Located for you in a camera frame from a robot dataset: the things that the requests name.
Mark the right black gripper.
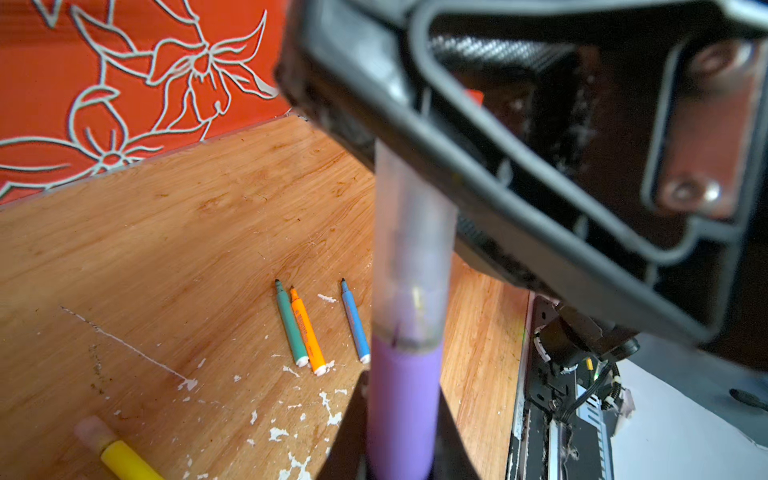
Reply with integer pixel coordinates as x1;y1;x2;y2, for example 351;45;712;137
275;1;767;366

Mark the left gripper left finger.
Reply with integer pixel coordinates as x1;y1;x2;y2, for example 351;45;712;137
316;371;368;480

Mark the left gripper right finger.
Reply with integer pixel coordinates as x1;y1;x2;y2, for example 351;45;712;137
433;391;479;480

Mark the purple marker pen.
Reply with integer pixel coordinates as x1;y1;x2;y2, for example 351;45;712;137
366;337;443;479

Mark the green marker pen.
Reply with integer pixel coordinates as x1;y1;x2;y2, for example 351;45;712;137
275;279;309;367

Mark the clear pen cap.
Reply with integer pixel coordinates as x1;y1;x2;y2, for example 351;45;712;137
372;140;458;354

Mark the yellow marker pen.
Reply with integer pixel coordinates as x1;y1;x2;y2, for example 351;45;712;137
74;416;164;480

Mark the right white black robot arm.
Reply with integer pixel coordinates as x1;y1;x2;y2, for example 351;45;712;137
275;1;767;371

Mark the orange marker pen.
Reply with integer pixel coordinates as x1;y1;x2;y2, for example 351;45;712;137
290;287;328;376

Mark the blue marker pen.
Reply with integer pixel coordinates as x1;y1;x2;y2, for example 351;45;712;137
341;279;371;364

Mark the right base cable bundle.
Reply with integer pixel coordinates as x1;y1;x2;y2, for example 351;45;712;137
557;356;625;421

